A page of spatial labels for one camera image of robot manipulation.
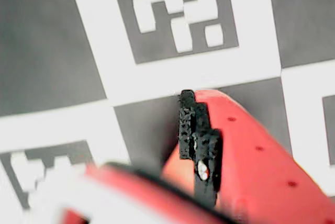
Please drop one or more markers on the orange-red gripper finger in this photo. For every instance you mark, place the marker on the orange-red gripper finger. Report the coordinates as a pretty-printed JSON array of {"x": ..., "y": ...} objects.
[{"x": 248, "y": 161}]

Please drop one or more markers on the checkerboard marker mat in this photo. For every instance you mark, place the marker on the checkerboard marker mat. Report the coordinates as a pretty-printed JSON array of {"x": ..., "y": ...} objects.
[{"x": 52, "y": 51}]

